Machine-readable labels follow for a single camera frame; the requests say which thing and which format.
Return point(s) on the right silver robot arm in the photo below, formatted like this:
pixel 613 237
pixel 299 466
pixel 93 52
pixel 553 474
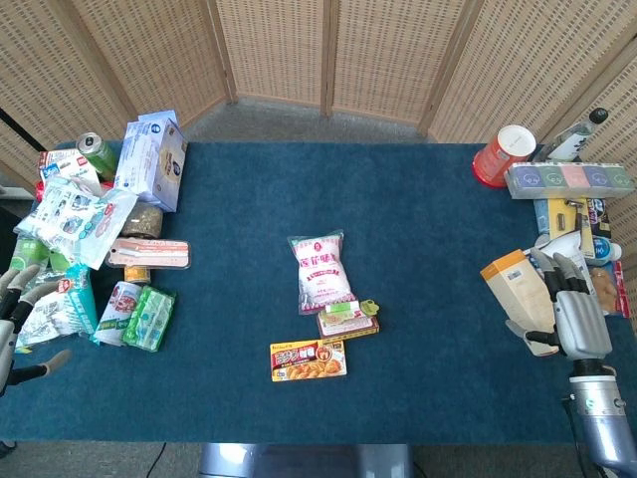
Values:
pixel 599 418

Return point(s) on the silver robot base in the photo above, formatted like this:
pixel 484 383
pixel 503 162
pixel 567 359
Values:
pixel 303 460

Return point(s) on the yellow curry box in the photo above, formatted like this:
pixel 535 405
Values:
pixel 308 360

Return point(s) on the razor blister pack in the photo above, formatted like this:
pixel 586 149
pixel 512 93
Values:
pixel 565 215

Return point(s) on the white teal printed bag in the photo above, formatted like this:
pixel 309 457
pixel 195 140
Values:
pixel 74 224

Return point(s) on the teal and white plastic packet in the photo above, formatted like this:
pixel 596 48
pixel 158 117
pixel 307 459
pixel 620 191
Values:
pixel 62 309

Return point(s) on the red packaged bread snack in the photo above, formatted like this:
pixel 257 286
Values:
pixel 611 291

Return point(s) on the beige orange carton box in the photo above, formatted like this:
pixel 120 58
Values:
pixel 520 294

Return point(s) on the yellow tin can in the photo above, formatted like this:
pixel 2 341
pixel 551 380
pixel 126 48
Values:
pixel 137 274

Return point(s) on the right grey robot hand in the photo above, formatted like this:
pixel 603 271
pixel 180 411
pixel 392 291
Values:
pixel 579 323

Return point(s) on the white pink snack bag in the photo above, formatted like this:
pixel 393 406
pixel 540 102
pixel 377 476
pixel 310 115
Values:
pixel 322 274

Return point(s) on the glass jar of herbs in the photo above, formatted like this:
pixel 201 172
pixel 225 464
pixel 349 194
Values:
pixel 143 220

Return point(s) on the green white tube blister pack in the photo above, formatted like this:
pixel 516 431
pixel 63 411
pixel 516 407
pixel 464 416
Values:
pixel 343 310

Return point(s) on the wicker folding screen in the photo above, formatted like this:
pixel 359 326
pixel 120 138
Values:
pixel 318 50

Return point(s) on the green lime-print plastic packet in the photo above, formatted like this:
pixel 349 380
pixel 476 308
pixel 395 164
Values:
pixel 30 254

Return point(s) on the grey multi-cup tray pack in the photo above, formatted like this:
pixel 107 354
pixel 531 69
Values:
pixel 572 180

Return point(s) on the blue felt table cloth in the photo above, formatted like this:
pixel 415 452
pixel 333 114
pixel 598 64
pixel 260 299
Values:
pixel 423 299

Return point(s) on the red white packet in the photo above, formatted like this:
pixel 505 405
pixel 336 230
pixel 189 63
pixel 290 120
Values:
pixel 64 167

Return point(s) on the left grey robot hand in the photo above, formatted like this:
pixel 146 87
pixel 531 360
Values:
pixel 6 338

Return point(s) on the clear bottle black cap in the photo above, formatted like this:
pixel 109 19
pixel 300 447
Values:
pixel 577 134

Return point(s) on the blue white small bottle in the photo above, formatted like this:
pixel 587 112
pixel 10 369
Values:
pixel 604 249

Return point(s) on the red yellow seasoning box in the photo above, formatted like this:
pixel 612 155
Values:
pixel 348 327

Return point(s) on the dark printed packet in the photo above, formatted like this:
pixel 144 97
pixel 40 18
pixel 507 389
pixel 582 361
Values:
pixel 598 215

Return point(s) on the white blue carton box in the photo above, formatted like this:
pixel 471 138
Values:
pixel 151 164

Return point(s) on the orange paper cup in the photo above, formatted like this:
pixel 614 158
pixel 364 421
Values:
pixel 500 157

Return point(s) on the green drink can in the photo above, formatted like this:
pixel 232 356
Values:
pixel 98 155

